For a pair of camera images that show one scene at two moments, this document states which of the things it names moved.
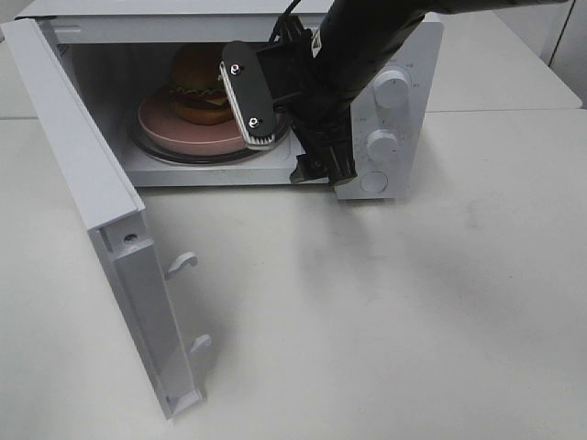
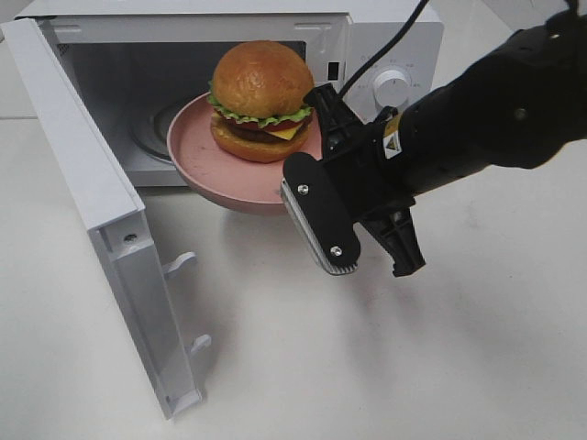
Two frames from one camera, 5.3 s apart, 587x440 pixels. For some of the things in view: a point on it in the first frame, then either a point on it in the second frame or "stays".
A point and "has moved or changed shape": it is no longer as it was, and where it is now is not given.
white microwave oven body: x=149 y=75 stays
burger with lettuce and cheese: x=197 y=86 has moved or changed shape
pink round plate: x=161 y=126 to x=196 y=159
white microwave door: x=116 y=222 stays
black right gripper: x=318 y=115 to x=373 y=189
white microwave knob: x=393 y=86 stays
